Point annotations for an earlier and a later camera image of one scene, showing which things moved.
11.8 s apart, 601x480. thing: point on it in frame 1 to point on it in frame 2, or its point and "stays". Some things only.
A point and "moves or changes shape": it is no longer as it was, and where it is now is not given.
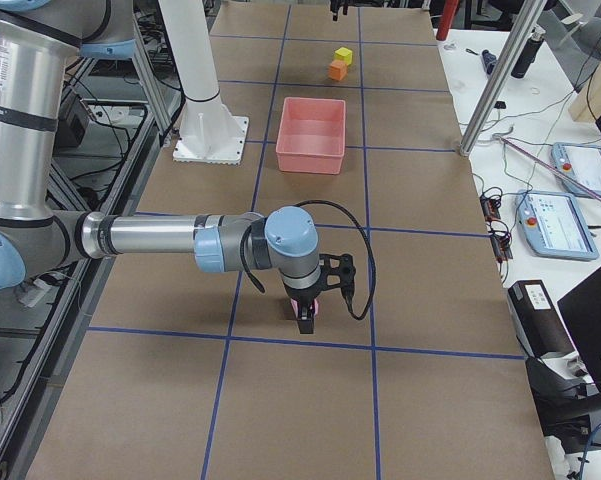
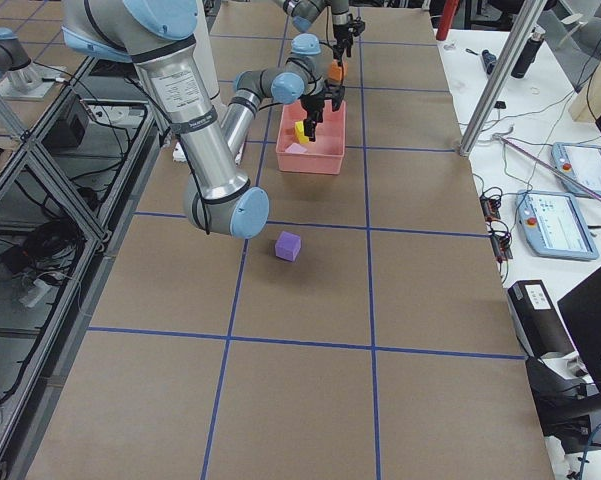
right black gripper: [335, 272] to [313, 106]
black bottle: [529, 52] stays
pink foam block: [296, 309] to [296, 148]
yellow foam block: [344, 54] moves or changes shape
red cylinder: [446, 20] stays
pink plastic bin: [311, 135] stays
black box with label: [538, 320] stays
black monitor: [591, 307] stays
